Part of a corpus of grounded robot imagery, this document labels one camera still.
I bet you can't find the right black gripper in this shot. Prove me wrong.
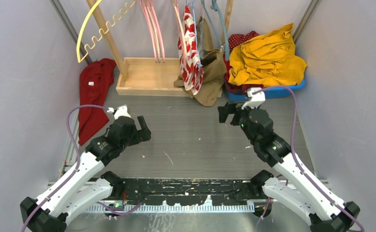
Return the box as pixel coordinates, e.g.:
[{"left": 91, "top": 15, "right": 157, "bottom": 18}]
[{"left": 218, "top": 100, "right": 261, "bottom": 145}]

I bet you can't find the white red floral garment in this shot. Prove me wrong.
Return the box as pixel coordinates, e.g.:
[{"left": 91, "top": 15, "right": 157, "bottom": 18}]
[{"left": 178, "top": 6, "right": 204, "bottom": 95}]

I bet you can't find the tan brown skirt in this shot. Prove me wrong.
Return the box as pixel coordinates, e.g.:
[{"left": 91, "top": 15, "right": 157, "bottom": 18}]
[{"left": 184, "top": 17, "right": 227, "bottom": 107}]

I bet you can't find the teal blue wire hanger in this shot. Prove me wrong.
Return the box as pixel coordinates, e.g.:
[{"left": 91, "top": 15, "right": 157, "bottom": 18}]
[{"left": 200, "top": 0, "right": 231, "bottom": 62}]

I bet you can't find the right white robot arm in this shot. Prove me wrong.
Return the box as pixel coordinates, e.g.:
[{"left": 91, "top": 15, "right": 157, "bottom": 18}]
[{"left": 218, "top": 103, "right": 360, "bottom": 232}]

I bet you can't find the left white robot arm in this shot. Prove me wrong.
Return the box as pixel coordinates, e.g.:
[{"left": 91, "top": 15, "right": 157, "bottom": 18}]
[{"left": 20, "top": 116, "right": 151, "bottom": 232}]

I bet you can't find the wooden hanger rack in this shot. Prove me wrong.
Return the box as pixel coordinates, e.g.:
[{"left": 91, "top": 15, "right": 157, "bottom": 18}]
[{"left": 86, "top": 0, "right": 234, "bottom": 97}]

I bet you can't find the light blue hanger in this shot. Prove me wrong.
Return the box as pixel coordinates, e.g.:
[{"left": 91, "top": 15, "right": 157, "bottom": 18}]
[{"left": 189, "top": 0, "right": 203, "bottom": 37}]

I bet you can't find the beige hanger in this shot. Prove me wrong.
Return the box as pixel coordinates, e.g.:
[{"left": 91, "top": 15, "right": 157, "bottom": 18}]
[{"left": 171, "top": 0, "right": 186, "bottom": 55}]

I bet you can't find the yellow wavy hanger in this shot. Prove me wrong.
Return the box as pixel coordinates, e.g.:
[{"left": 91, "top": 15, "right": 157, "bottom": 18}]
[{"left": 76, "top": 0, "right": 137, "bottom": 64}]

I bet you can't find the blue plastic bin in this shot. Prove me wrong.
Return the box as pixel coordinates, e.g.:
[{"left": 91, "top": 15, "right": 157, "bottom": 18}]
[{"left": 224, "top": 62, "right": 306, "bottom": 102}]

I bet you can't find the yellow garment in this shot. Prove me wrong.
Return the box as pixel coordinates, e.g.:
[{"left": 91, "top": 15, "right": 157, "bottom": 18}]
[{"left": 228, "top": 23, "right": 307, "bottom": 87}]

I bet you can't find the red polka dot garment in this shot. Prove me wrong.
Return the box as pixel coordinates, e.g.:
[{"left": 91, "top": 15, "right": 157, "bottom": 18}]
[{"left": 228, "top": 30, "right": 259, "bottom": 52}]

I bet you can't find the dark red garment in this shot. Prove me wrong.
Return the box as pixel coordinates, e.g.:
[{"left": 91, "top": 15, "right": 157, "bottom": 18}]
[{"left": 78, "top": 58, "right": 117, "bottom": 145}]

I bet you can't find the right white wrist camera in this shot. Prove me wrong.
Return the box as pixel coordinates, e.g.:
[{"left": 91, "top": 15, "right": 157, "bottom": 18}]
[{"left": 241, "top": 87, "right": 266, "bottom": 110}]

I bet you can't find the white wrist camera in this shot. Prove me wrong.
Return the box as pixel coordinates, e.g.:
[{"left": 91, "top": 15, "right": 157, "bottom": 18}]
[
  {"left": 241, "top": 87, "right": 266, "bottom": 110},
  {"left": 106, "top": 104, "right": 131, "bottom": 120}
]

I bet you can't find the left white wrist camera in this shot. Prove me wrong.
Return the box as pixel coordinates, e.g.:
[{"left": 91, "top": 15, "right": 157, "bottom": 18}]
[{"left": 106, "top": 104, "right": 131, "bottom": 120}]

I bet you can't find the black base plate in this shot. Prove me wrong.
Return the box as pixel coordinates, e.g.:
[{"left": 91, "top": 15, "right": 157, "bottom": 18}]
[{"left": 108, "top": 178, "right": 267, "bottom": 206}]

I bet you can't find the white slotted cable duct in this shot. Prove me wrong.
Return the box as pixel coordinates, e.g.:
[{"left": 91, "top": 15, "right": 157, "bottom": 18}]
[{"left": 88, "top": 203, "right": 256, "bottom": 214}]

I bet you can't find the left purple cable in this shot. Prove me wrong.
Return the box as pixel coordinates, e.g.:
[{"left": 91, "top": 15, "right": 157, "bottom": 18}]
[{"left": 20, "top": 105, "right": 146, "bottom": 232}]

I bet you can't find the purple cable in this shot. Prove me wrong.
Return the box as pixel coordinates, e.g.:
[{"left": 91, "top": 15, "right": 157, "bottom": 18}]
[
  {"left": 20, "top": 105, "right": 146, "bottom": 232},
  {"left": 252, "top": 85, "right": 366, "bottom": 232}
]

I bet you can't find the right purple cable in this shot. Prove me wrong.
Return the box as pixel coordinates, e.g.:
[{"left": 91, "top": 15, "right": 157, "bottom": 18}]
[{"left": 252, "top": 85, "right": 366, "bottom": 232}]

